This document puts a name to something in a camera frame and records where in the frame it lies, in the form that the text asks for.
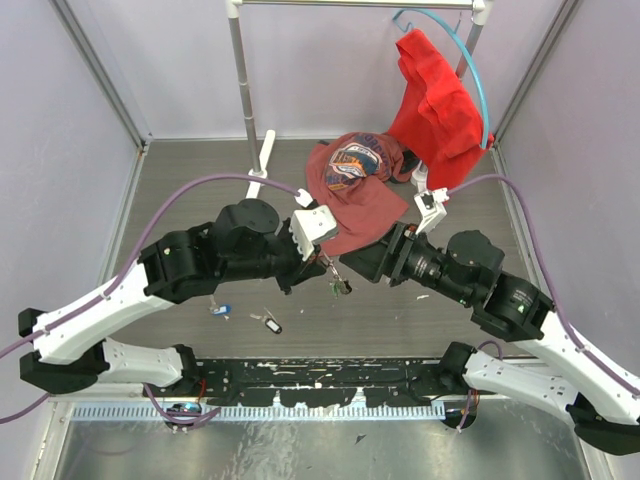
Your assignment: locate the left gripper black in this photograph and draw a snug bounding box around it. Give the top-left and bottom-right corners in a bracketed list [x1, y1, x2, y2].
[222, 218, 328, 296]

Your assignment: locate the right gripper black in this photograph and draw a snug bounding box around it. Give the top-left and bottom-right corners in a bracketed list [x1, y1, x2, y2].
[336, 218, 472, 303]

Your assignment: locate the key with green tag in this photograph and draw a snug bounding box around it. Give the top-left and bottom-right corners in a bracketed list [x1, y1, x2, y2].
[330, 280, 352, 298]

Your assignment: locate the large metal keyring with clips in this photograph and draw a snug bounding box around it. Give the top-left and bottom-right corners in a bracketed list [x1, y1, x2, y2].
[318, 251, 344, 282]

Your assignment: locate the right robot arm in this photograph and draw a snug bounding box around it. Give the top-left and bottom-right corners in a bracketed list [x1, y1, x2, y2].
[340, 223, 639, 456]

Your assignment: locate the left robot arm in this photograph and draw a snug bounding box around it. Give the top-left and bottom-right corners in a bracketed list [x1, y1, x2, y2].
[18, 199, 338, 396]

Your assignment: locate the key with black tag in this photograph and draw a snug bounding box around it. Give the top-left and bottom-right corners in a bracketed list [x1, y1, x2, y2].
[250, 308, 283, 335]

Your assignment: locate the key with blue tag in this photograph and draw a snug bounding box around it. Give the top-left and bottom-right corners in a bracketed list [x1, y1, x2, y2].
[209, 295, 232, 321]

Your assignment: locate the faded red t-shirt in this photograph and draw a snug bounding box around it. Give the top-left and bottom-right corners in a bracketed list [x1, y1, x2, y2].
[306, 132, 410, 257]

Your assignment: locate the bright red shirt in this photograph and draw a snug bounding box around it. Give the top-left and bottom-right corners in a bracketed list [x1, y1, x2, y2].
[388, 29, 494, 190]

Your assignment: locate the blue clothes hanger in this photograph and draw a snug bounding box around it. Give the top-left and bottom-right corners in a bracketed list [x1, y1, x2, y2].
[392, 1, 494, 149]

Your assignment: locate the white clothes rack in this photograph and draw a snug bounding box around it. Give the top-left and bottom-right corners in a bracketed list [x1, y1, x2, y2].
[224, 0, 494, 211]

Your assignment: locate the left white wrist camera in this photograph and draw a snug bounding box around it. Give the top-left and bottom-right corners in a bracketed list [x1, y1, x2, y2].
[289, 189, 339, 261]

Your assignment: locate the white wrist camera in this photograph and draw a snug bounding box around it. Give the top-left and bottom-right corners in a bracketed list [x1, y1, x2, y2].
[414, 188, 449, 234]
[289, 189, 339, 261]

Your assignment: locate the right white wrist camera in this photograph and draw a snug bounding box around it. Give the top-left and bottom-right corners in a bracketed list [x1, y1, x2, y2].
[414, 188, 449, 234]

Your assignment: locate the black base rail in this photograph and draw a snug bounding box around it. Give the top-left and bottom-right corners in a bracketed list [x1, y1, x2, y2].
[151, 357, 467, 408]

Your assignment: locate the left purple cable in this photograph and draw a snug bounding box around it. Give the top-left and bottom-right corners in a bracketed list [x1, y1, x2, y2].
[0, 173, 301, 426]

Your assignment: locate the purple cable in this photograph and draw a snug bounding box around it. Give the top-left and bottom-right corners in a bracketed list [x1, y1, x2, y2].
[447, 174, 640, 389]
[0, 173, 301, 426]

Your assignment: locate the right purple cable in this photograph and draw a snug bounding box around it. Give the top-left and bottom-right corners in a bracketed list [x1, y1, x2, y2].
[447, 174, 640, 389]

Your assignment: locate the white cable duct strip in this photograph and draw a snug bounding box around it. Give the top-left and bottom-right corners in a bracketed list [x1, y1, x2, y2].
[71, 401, 446, 422]

